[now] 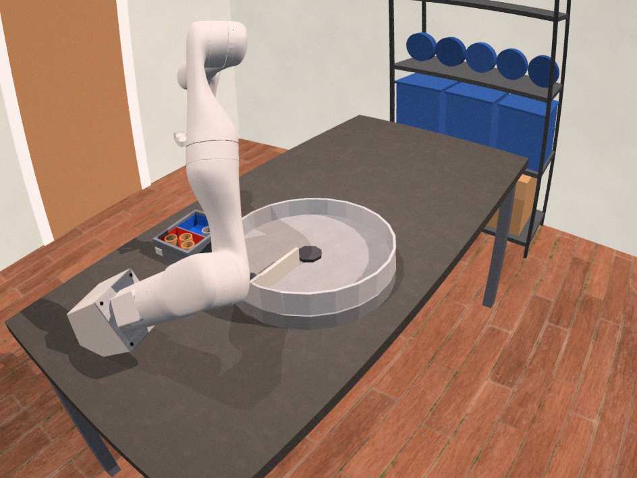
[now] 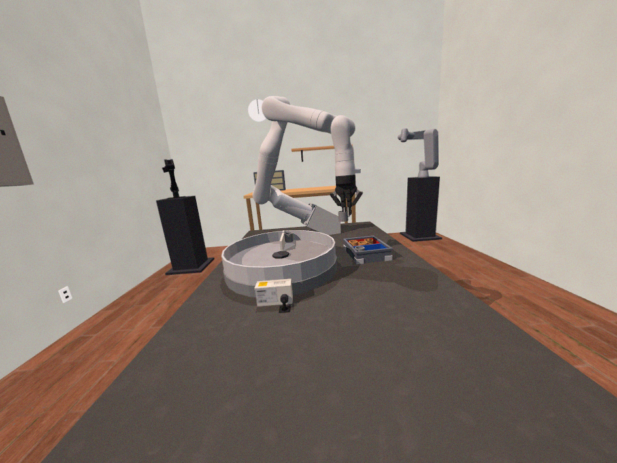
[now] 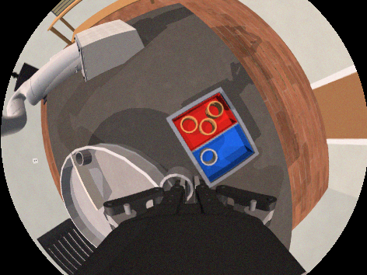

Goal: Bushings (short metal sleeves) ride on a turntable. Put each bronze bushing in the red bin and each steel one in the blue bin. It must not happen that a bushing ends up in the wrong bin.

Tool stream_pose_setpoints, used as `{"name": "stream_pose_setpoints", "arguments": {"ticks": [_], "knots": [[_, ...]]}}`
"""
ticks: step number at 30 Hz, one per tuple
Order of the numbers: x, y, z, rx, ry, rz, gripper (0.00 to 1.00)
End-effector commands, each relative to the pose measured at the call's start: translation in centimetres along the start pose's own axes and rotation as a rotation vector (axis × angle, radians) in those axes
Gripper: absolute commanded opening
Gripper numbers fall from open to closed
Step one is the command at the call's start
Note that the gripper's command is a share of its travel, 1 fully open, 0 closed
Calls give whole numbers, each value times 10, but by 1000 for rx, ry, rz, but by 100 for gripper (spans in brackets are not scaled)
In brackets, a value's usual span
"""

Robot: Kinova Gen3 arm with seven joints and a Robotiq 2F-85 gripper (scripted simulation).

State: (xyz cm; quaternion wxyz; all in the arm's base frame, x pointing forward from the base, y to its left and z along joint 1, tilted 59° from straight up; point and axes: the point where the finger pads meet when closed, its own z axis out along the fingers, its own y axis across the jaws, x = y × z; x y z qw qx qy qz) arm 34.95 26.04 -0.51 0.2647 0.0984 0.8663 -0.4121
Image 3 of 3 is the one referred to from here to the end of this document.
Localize white round turntable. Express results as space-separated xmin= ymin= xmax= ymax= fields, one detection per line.
xmin=60 ymin=143 xmax=167 ymax=247

